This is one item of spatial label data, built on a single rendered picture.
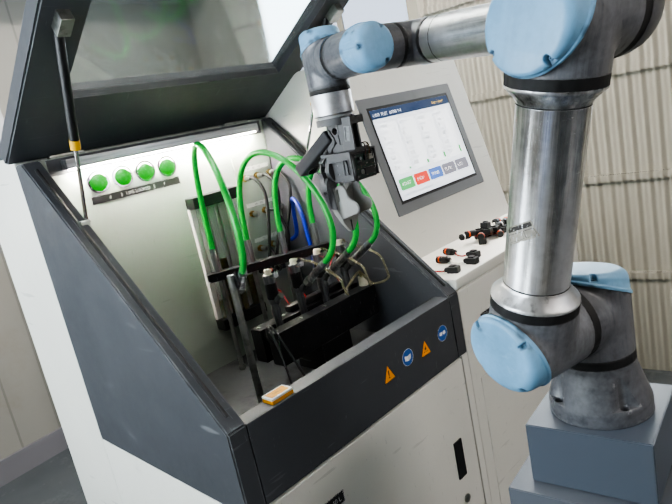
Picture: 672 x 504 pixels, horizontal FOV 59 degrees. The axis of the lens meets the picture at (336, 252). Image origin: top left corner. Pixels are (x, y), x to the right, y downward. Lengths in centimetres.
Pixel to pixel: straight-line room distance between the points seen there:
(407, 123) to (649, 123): 129
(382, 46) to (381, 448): 80
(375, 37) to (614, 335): 57
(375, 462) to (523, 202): 74
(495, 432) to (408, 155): 81
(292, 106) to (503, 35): 106
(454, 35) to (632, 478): 70
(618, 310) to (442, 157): 110
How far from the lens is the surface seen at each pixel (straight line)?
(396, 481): 139
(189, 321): 159
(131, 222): 151
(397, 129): 180
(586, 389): 97
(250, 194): 169
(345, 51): 99
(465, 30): 97
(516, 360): 82
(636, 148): 287
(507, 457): 179
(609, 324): 92
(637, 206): 292
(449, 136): 199
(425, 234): 176
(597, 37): 70
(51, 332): 161
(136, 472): 148
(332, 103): 107
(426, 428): 144
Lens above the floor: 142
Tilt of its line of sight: 13 degrees down
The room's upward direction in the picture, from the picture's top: 12 degrees counter-clockwise
